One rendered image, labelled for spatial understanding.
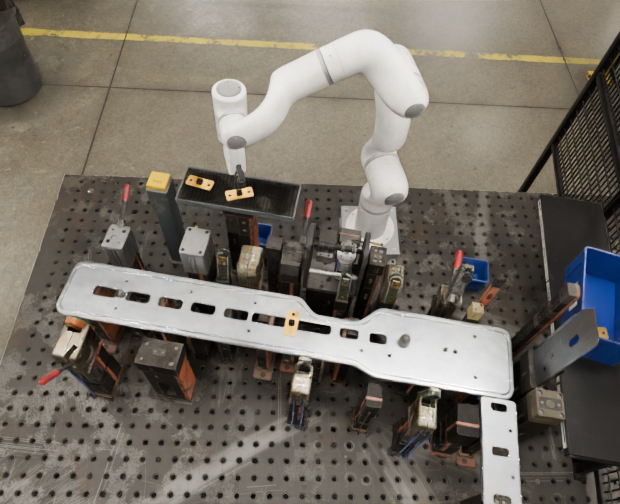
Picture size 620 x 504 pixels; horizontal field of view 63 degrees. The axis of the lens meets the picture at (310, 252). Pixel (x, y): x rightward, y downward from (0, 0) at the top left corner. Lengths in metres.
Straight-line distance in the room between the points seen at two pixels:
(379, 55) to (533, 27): 3.62
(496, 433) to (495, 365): 0.20
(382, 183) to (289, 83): 0.51
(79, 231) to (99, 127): 1.49
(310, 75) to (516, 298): 1.25
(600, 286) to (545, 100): 2.47
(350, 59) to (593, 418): 1.16
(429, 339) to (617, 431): 0.55
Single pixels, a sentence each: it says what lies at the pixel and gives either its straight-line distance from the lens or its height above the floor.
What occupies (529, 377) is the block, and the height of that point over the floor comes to 1.00.
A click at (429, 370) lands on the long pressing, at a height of 1.00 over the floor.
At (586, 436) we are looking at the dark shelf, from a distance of 1.64.
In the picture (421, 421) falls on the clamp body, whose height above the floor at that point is 1.05.
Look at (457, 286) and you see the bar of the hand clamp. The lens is 1.55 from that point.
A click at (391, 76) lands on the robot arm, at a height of 1.61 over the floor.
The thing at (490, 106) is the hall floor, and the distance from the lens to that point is 3.94.
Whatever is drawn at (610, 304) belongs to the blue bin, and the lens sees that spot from 1.86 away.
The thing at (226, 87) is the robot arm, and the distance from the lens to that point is 1.31.
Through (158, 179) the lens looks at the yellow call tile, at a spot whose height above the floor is 1.16.
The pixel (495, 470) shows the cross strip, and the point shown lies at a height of 1.00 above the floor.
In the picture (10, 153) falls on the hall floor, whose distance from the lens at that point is 3.66.
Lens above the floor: 2.41
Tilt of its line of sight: 58 degrees down
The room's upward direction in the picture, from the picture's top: 6 degrees clockwise
